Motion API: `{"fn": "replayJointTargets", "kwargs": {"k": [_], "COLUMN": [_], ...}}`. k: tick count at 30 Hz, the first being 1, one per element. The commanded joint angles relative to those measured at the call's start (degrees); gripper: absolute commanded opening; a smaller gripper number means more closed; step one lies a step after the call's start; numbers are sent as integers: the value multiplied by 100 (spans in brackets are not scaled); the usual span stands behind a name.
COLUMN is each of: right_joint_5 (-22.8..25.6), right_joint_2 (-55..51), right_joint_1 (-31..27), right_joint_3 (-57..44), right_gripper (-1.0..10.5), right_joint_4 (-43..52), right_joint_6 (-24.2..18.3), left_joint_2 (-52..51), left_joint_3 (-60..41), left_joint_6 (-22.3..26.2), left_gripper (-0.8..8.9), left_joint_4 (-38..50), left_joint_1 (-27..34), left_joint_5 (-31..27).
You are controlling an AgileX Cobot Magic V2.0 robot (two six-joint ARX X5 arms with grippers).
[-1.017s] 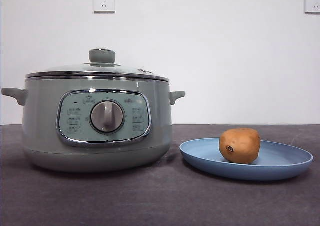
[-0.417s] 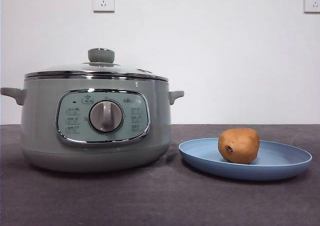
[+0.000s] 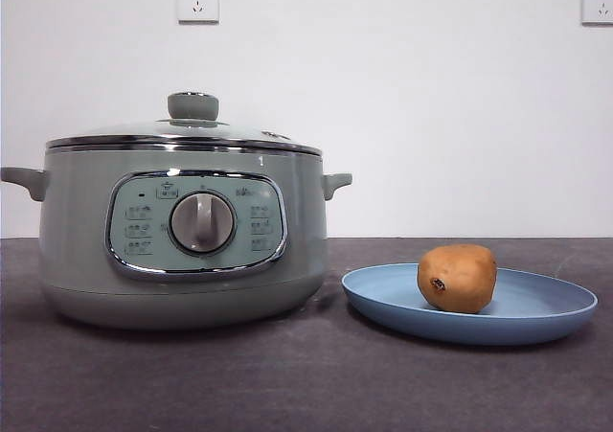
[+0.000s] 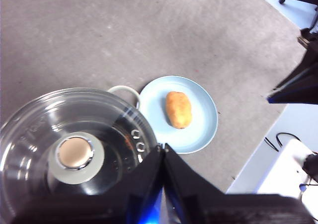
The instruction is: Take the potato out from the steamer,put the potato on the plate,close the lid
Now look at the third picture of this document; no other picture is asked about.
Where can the glass lid with green knob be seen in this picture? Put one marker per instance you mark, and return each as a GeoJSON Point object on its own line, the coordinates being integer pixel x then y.
{"type": "Point", "coordinates": [192, 107]}

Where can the brown potato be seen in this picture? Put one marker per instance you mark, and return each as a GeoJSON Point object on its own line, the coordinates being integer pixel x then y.
{"type": "Point", "coordinates": [462, 279]}

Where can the pale green electric steamer pot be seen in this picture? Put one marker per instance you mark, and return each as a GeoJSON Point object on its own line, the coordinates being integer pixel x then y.
{"type": "Point", "coordinates": [76, 240]}

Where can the blue round plate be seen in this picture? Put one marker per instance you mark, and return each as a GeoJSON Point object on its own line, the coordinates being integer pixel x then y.
{"type": "Point", "coordinates": [536, 307]}

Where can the white wall socket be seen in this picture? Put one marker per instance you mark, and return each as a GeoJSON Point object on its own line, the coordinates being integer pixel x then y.
{"type": "Point", "coordinates": [599, 4]}
{"type": "Point", "coordinates": [198, 2]}

